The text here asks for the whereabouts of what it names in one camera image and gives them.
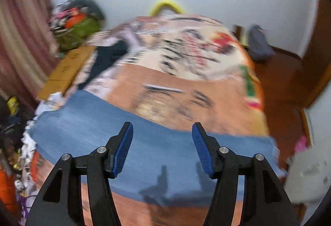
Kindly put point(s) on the dark cloth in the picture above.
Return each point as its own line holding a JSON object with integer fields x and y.
{"x": 106, "y": 60}

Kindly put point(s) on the orange box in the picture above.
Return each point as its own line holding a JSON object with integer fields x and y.
{"x": 75, "y": 20}

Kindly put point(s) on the pile of clothes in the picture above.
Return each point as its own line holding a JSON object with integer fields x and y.
{"x": 60, "y": 8}

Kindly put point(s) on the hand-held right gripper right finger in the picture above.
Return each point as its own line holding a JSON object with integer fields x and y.
{"x": 203, "y": 151}

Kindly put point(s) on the orange plastic basin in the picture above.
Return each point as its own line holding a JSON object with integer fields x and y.
{"x": 6, "y": 189}

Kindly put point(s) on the striped pink curtain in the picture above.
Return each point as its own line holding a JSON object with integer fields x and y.
{"x": 20, "y": 34}

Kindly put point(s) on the grey bag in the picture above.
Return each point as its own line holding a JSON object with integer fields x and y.
{"x": 260, "y": 43}

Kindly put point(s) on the white crumpled cloth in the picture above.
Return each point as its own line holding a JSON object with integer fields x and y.
{"x": 51, "y": 101}

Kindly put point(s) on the wooden wardrobe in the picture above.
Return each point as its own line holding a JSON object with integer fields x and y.
{"x": 319, "y": 47}

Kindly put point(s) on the blue denim pants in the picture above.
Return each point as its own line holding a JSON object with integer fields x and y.
{"x": 155, "y": 143}

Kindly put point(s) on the grey pillow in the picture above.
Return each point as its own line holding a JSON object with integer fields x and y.
{"x": 93, "y": 7}

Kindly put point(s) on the pink item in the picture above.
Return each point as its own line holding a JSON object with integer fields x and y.
{"x": 301, "y": 144}

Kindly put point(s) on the yellow curved foam tube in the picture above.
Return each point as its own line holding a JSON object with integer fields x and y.
{"x": 155, "y": 7}

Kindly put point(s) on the wooden lap tray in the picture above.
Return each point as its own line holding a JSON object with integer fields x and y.
{"x": 64, "y": 70}

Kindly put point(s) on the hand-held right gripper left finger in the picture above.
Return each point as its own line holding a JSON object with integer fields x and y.
{"x": 124, "y": 148}

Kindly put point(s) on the green fabric bag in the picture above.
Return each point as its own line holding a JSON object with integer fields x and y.
{"x": 77, "y": 32}

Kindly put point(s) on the bed with newspaper-print sheet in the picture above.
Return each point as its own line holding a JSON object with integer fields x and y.
{"x": 181, "y": 101}

